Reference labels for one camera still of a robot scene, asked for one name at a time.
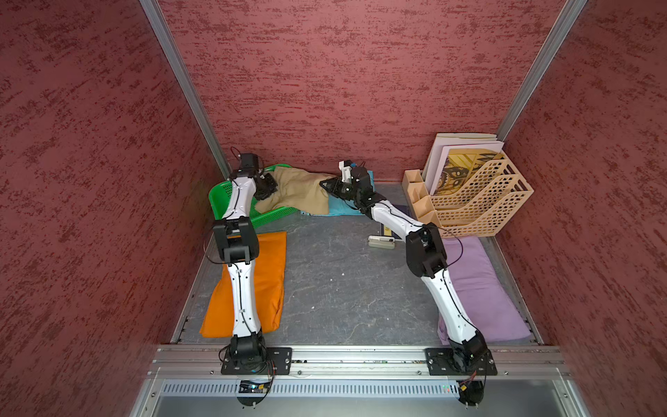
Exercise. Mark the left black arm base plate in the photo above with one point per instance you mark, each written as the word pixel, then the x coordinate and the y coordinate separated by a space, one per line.
pixel 270 362

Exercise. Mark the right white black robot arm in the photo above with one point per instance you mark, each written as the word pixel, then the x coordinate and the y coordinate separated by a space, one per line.
pixel 425 258

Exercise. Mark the orange pants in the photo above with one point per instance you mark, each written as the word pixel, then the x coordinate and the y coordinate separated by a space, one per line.
pixel 269 291

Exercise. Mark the white stapler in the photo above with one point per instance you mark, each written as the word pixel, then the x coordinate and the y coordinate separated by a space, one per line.
pixel 384 242

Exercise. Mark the folded purple pants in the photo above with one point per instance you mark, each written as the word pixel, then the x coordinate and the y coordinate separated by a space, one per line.
pixel 487 304

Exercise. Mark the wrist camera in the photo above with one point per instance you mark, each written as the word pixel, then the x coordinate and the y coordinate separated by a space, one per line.
pixel 345 168
pixel 249 162

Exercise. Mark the yellow patterned magazine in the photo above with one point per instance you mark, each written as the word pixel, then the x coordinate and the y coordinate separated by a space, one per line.
pixel 460 166

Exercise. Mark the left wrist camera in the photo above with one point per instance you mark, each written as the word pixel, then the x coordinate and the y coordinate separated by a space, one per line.
pixel 249 162

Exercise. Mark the beige plastic file organizer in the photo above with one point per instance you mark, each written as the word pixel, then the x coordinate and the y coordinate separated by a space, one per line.
pixel 481 207

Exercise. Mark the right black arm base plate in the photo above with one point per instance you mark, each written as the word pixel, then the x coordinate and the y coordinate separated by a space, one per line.
pixel 444 361

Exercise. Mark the aluminium front rail frame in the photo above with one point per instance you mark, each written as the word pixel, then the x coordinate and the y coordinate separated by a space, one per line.
pixel 352 371

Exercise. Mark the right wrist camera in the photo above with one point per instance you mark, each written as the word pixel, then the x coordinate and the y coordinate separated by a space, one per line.
pixel 345 168

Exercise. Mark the green plastic basket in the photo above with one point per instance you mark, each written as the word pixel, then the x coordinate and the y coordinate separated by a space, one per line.
pixel 228 202

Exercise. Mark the khaki long pants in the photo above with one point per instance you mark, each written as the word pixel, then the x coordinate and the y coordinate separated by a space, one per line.
pixel 297 189

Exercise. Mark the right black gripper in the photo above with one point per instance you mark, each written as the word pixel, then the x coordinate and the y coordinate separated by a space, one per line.
pixel 336 186

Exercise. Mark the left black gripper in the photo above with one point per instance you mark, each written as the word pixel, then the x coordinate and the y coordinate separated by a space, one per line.
pixel 273 188

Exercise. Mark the teal pants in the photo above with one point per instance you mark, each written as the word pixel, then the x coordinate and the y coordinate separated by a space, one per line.
pixel 339 207

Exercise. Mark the dark purple notebook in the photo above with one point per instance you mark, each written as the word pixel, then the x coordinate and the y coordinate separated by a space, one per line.
pixel 399 223

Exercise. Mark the pale pink folder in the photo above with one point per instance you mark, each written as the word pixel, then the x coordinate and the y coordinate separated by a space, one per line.
pixel 444 143

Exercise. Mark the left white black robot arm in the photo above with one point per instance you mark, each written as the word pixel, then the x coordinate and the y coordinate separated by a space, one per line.
pixel 238 247

